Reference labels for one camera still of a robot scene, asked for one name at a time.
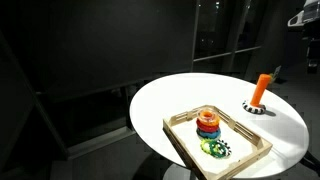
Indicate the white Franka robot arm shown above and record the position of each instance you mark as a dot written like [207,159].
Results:
[296,20]

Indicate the wooden slatted tray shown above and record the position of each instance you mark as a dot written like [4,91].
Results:
[196,151]

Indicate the black and white striped base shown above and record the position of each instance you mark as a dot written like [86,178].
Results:
[253,109]

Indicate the orange stacking peg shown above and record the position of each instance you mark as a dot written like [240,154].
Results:
[260,90]

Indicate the small grey card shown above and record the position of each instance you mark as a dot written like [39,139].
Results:
[276,71]

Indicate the metal window frame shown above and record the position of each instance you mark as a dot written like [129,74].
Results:
[196,33]

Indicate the white table pedestal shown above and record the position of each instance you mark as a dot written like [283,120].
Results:
[176,173]

